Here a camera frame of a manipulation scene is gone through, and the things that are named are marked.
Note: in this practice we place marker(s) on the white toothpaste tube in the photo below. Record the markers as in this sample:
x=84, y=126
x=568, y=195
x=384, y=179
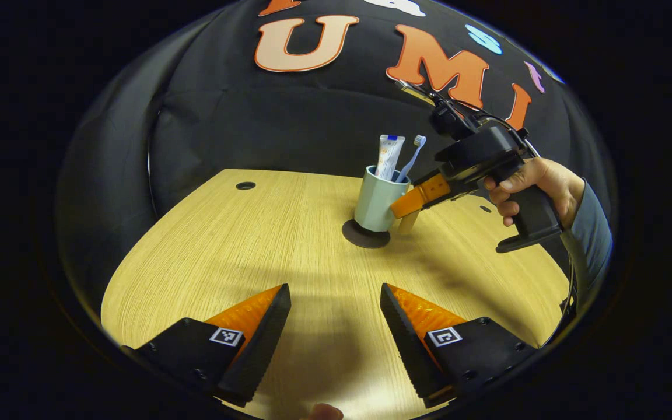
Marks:
x=388, y=154

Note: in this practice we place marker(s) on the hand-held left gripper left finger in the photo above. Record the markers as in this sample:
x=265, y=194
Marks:
x=269, y=332

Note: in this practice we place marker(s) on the white toothbrush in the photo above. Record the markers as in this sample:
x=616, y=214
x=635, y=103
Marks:
x=410, y=157

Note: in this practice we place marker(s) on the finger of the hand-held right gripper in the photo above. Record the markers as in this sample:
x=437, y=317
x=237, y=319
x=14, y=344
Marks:
x=420, y=195

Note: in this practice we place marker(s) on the wooden desktop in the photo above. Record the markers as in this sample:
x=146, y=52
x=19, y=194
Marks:
x=289, y=251

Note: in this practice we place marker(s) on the black backdrop cloth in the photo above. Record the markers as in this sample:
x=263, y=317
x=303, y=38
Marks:
x=254, y=116

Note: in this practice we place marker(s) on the dark brown round coaster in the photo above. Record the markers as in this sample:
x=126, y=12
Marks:
x=356, y=238

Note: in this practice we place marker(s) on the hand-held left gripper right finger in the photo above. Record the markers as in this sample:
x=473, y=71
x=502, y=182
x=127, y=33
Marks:
x=400, y=332

